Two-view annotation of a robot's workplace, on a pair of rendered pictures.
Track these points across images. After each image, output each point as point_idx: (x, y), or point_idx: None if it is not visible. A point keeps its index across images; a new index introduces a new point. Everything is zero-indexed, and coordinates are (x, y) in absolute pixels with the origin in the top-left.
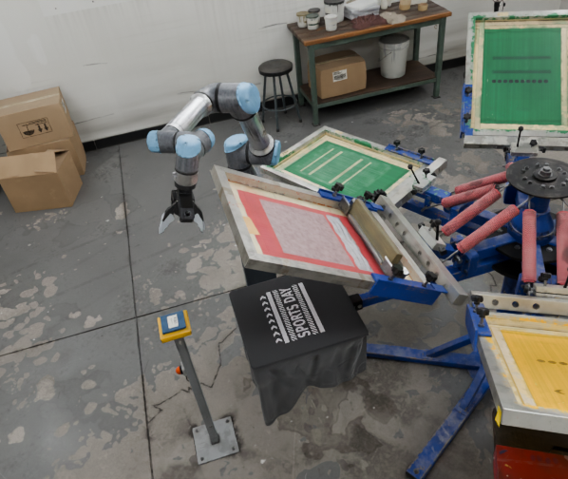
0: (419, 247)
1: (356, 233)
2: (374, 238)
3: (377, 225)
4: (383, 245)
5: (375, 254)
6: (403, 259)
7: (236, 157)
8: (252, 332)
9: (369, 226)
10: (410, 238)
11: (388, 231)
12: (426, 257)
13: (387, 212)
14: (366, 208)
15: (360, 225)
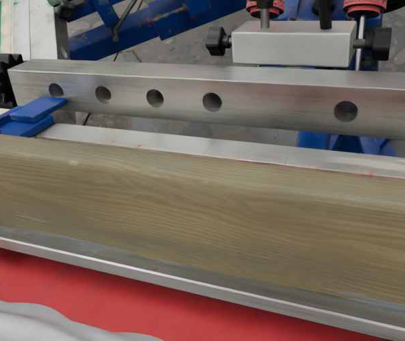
0: (326, 96)
1: (101, 273)
2: (250, 244)
3: (198, 174)
4: (369, 248)
5: (372, 327)
6: None
7: None
8: None
9: (155, 211)
10: (254, 95)
11: (164, 143)
12: (392, 103)
13: (82, 95)
14: (35, 147)
15: (93, 240)
